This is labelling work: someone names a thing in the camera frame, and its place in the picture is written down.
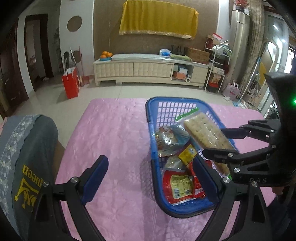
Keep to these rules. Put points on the blue tissue pack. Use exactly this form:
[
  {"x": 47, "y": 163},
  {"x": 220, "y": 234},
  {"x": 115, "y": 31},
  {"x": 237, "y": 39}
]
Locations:
[{"x": 165, "y": 53}]

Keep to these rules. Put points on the green folded cloth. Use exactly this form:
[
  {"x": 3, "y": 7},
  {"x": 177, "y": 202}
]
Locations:
[{"x": 180, "y": 57}]

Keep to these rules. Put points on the pink gift bag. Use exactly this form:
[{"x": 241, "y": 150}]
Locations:
[{"x": 232, "y": 90}]

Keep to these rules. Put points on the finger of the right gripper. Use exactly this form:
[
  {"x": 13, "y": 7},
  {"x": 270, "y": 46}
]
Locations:
[
  {"x": 268, "y": 131},
  {"x": 262, "y": 160}
]

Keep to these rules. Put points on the plate of oranges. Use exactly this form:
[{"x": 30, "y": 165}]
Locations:
[{"x": 106, "y": 56}]

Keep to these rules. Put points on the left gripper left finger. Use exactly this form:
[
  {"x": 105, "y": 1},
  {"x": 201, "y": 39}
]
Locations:
[{"x": 48, "y": 221}]

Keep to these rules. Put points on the cracker pack clear green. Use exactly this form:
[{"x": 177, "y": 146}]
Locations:
[{"x": 203, "y": 130}]

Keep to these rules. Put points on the cream TV cabinet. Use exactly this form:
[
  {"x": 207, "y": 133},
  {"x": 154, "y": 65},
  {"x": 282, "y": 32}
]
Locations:
[{"x": 150, "y": 68}]

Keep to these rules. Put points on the blue plastic basket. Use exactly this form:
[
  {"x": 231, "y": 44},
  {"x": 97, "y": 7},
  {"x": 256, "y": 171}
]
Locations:
[{"x": 161, "y": 111}]

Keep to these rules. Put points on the brown cardboard box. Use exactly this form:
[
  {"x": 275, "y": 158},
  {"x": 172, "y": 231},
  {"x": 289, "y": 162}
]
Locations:
[{"x": 197, "y": 55}]

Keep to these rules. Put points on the yellow cloth wall hanging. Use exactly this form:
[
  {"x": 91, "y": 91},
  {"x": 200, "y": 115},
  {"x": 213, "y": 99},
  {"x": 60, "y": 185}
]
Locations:
[{"x": 158, "y": 18}]

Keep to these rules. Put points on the pink quilted table cover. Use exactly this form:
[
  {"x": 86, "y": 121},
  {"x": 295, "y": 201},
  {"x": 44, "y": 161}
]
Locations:
[{"x": 124, "y": 207}]

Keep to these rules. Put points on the silver standing air conditioner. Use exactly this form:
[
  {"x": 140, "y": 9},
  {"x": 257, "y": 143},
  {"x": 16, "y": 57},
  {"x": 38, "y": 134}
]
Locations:
[{"x": 239, "y": 32}]

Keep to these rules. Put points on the red paper bag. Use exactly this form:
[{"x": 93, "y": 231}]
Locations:
[{"x": 71, "y": 83}]

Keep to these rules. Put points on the white metal shelf rack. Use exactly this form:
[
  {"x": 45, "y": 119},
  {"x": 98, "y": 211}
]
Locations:
[{"x": 218, "y": 62}]

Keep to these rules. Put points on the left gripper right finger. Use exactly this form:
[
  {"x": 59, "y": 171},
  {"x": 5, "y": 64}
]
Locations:
[{"x": 251, "y": 221}]

